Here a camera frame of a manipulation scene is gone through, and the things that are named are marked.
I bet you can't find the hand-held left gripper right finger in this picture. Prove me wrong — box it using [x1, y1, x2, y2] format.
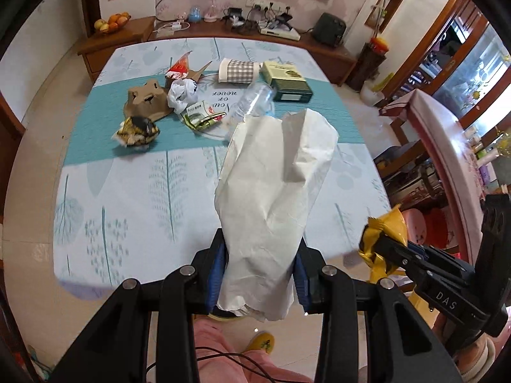
[293, 237, 464, 383]

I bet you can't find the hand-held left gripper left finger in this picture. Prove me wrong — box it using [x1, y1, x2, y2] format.
[48, 227, 230, 383]

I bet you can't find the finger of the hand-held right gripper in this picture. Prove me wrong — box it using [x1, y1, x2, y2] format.
[406, 243, 480, 278]
[374, 232, 434, 284]

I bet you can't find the yellow foil wrapper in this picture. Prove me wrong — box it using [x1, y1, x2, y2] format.
[358, 203, 408, 276]

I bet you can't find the white paper bag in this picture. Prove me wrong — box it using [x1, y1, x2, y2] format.
[213, 109, 339, 323]

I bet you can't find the green white snack packet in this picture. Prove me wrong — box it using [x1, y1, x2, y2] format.
[178, 101, 228, 131]

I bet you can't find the dark yellow wrapper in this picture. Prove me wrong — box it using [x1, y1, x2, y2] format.
[111, 115, 161, 152]

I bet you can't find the clear plastic bottle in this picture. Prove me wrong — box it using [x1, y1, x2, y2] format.
[224, 82, 277, 128]

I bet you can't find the white plastic bag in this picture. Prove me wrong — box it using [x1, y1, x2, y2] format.
[166, 79, 199, 114]

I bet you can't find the brown cardboard cup carrier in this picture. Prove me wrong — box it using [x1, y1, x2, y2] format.
[125, 80, 173, 122]

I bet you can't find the green box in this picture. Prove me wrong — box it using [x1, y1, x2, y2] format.
[259, 61, 313, 102]

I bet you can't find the plaid paper cup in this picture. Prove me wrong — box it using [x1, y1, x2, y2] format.
[218, 58, 260, 84]

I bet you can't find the red fries carton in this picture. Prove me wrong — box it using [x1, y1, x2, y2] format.
[165, 51, 193, 84]

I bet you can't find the person's right forearm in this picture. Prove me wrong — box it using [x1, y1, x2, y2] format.
[459, 333, 498, 381]

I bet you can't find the person's right hand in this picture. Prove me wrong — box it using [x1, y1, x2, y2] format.
[436, 315, 460, 354]

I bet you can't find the pink plastic stool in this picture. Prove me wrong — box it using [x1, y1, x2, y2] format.
[400, 208, 426, 245]

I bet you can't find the red plastic stool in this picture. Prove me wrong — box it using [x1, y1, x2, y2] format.
[423, 209, 469, 261]

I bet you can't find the yellow slipper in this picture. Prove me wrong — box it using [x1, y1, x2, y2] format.
[248, 330, 276, 356]

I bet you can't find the table with patterned cloth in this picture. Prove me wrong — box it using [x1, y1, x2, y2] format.
[53, 37, 394, 298]

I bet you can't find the side table with cloth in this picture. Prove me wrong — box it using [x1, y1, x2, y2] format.
[407, 88, 507, 264]

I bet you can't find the group of small bottles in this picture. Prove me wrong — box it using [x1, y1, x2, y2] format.
[465, 125, 511, 192]

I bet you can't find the wooden dining table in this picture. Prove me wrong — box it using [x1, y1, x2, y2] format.
[379, 100, 424, 146]

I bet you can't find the white bucket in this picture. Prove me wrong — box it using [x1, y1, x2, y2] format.
[359, 84, 384, 106]

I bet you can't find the dark tall umbrella stand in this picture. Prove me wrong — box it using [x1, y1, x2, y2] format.
[347, 42, 388, 88]

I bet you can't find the long wooden TV cabinet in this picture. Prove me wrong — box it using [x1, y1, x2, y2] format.
[148, 18, 358, 86]

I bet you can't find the dark green air fryer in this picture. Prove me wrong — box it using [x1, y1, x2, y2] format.
[311, 12, 347, 46]

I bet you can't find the wooden glass door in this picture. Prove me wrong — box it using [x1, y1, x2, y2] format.
[393, 0, 511, 128]

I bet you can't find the white set-top box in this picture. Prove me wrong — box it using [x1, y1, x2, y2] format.
[257, 22, 301, 41]

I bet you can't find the white power strip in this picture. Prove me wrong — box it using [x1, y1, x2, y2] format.
[154, 22, 190, 34]

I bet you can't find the low wooden side cabinet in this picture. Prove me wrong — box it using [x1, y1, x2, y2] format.
[77, 16, 156, 82]

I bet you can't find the fruit bowl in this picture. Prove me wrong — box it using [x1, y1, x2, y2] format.
[94, 12, 132, 34]

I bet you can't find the dark wooden inner door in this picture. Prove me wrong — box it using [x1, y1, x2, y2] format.
[80, 0, 100, 36]

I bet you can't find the black cable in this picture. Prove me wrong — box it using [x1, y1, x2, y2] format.
[146, 345, 280, 383]

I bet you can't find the white wall socket strip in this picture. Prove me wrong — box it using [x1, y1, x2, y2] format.
[245, 0, 292, 11]

